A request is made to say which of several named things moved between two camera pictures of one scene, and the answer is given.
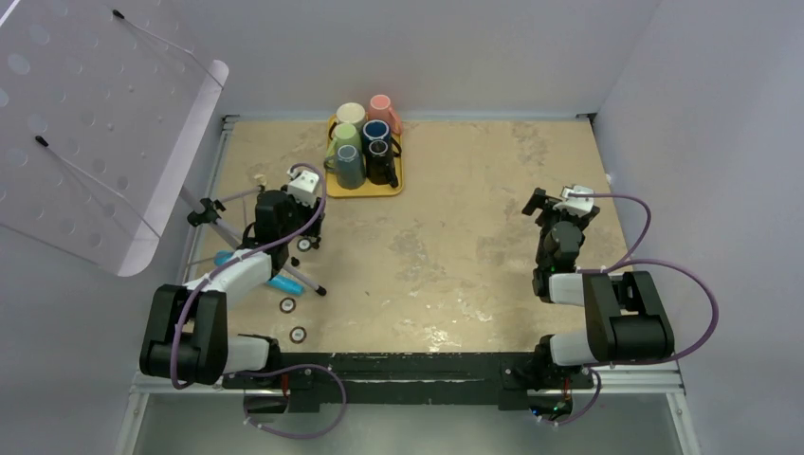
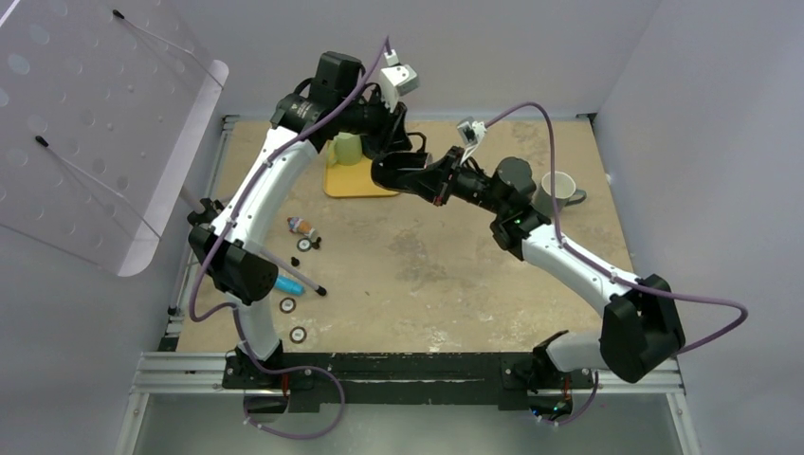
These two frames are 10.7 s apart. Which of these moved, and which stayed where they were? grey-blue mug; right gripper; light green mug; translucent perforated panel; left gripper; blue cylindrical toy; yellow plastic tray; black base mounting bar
Moved: left gripper; grey-blue mug; right gripper
Stayed: translucent perforated panel; black base mounting bar; blue cylindrical toy; light green mug; yellow plastic tray
